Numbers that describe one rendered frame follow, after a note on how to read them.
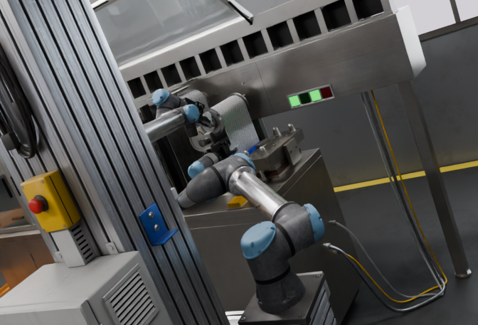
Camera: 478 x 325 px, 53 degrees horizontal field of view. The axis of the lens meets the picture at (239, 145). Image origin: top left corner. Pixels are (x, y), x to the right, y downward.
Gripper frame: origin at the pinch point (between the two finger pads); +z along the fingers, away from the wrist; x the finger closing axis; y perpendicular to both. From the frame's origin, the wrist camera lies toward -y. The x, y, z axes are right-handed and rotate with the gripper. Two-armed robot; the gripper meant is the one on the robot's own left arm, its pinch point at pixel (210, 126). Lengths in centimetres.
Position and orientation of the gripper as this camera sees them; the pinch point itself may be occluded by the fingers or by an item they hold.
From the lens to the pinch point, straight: 235.2
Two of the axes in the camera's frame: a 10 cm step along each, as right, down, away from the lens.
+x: -7.9, 1.7, 5.9
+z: 6.1, 2.9, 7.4
